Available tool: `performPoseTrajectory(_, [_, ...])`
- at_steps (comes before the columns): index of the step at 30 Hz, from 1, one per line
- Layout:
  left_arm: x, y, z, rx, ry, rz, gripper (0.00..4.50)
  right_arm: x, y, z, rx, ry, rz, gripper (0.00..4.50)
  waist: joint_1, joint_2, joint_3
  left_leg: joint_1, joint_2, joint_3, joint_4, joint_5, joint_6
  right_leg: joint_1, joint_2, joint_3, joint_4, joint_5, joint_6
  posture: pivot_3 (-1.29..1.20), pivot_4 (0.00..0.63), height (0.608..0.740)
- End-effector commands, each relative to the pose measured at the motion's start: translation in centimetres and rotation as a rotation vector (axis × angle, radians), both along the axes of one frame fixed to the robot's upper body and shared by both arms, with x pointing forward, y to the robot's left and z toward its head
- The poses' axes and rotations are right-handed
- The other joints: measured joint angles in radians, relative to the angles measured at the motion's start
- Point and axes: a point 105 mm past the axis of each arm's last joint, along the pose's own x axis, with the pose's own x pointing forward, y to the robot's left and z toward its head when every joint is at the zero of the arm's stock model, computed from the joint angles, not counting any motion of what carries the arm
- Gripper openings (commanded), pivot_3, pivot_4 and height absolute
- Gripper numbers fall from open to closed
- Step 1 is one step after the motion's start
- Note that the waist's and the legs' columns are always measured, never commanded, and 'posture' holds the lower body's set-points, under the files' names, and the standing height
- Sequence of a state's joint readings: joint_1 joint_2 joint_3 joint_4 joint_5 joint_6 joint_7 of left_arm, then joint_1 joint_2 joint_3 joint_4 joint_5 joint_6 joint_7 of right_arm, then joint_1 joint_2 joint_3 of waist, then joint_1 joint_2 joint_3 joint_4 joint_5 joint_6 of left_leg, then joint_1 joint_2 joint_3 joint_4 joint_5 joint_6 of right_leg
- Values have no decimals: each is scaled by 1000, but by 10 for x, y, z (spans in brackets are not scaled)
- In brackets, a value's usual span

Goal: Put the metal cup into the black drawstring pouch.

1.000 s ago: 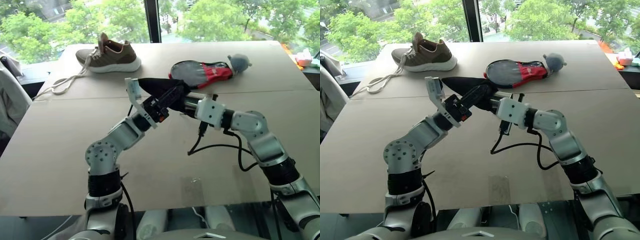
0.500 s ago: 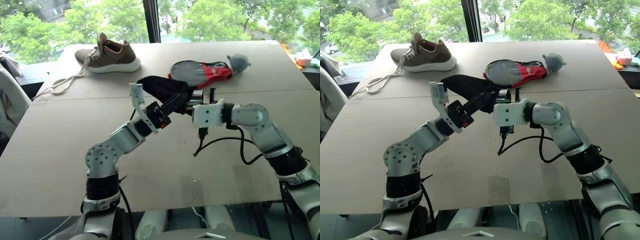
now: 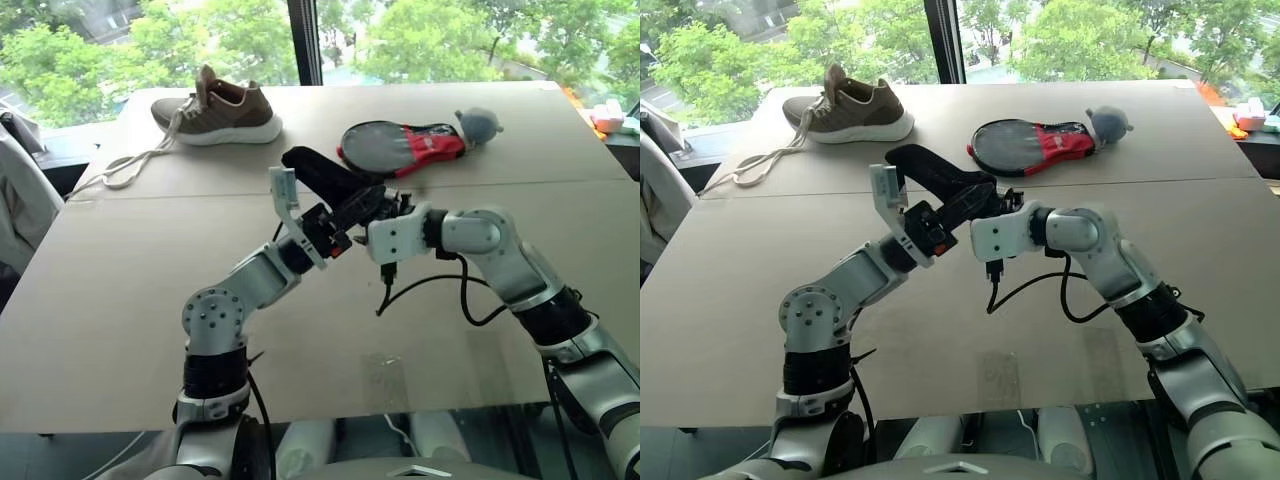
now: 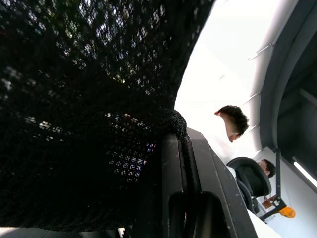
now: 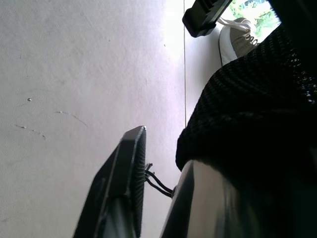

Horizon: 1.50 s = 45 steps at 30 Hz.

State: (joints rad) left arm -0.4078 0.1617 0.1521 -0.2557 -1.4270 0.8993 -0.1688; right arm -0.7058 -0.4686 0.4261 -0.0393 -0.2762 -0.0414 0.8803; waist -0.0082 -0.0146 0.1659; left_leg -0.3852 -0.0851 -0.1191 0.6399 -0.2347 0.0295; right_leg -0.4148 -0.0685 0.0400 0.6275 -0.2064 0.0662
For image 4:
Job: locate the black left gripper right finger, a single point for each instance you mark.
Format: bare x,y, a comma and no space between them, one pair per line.
213,188

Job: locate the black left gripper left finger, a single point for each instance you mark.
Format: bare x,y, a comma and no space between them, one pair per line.
171,168

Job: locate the black office chair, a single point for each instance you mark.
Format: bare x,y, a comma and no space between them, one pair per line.
255,181

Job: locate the seated person with dark hair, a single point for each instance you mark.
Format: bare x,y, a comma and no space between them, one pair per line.
268,167

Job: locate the standing person with dark hair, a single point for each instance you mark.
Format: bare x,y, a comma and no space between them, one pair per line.
235,121

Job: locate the orange round object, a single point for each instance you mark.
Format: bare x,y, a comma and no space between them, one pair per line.
288,212

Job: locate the white tube light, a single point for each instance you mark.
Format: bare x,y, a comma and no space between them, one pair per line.
305,172

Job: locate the black metal frame stand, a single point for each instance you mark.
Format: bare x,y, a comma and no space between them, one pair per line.
279,178

